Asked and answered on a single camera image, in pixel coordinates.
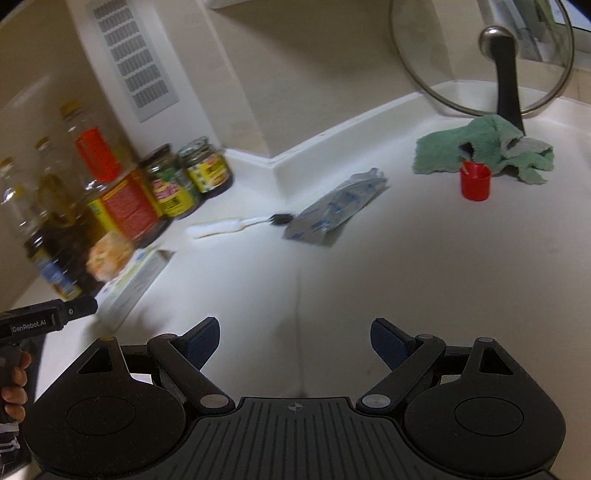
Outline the white green medicine box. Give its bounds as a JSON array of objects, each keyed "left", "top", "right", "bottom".
[{"left": 95, "top": 248, "right": 174, "bottom": 332}]

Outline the white toothbrush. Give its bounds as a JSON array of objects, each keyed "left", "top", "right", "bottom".
[{"left": 185, "top": 213, "right": 296, "bottom": 239}]

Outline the red bottle cap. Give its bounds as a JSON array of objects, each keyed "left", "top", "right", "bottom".
[{"left": 460, "top": 160, "right": 492, "bottom": 202}]

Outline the person left hand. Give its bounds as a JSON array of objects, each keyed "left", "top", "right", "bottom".
[{"left": 1, "top": 351, "right": 32, "bottom": 423}]

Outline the blue label oil bottle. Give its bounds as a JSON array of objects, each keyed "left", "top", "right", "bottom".
[{"left": 1, "top": 157, "right": 83, "bottom": 300}]

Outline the orange crumpled snack bag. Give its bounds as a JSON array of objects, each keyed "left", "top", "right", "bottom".
[{"left": 86, "top": 231, "right": 134, "bottom": 282}]

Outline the yellow cap oil bottle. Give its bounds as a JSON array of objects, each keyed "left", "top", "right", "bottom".
[{"left": 35, "top": 136, "right": 105, "bottom": 273}]

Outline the large pickle jar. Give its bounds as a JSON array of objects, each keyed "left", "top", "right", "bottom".
[{"left": 139, "top": 144, "right": 201, "bottom": 219}]

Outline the silver foil pouch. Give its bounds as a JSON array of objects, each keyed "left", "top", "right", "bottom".
[{"left": 283, "top": 168, "right": 388, "bottom": 245}]

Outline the small pickle jar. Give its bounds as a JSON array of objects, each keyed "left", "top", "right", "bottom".
[{"left": 178, "top": 136, "right": 233, "bottom": 198}]

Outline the green dish cloth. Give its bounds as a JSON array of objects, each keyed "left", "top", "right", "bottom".
[{"left": 413, "top": 114, "right": 554, "bottom": 185}]

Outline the glass pot lid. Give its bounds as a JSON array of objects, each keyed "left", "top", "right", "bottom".
[{"left": 389, "top": 1, "right": 575, "bottom": 127}]

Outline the red handle oil bottle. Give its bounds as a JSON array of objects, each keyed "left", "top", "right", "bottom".
[{"left": 59, "top": 99, "right": 170, "bottom": 248}]

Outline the white wall vent grille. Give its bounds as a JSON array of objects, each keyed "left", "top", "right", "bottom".
[{"left": 86, "top": 0, "right": 179, "bottom": 123}]

